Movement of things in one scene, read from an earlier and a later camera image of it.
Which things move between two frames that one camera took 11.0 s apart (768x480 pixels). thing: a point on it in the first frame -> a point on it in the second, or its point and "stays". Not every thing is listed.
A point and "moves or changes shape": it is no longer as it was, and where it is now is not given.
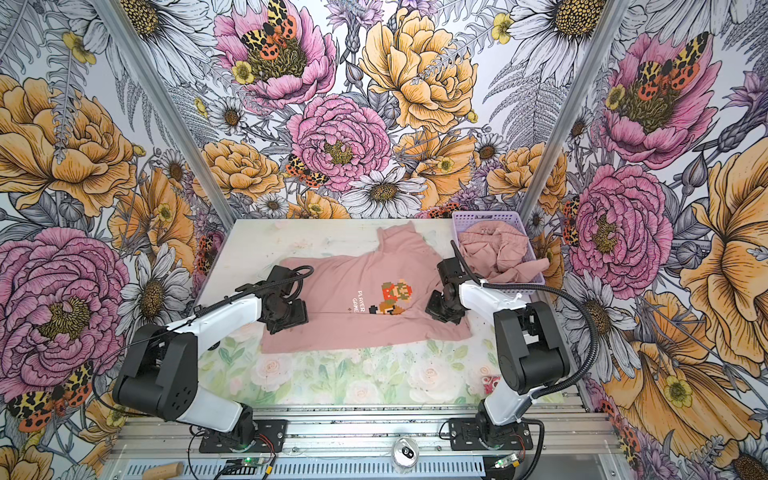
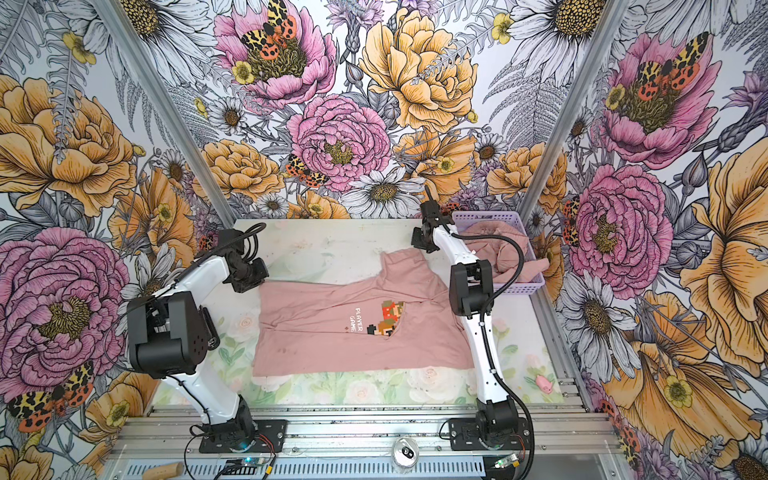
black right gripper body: x=439 y=307 -> x=419 y=239
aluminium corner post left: x=149 y=76 stays
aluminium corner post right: x=610 y=16 stays
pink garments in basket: x=496 y=251 stays
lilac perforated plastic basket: x=460 y=218 stays
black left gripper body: x=289 y=315 -> x=248 y=276
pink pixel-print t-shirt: x=371 y=298 moves or changes shape
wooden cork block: x=162 y=471 stays
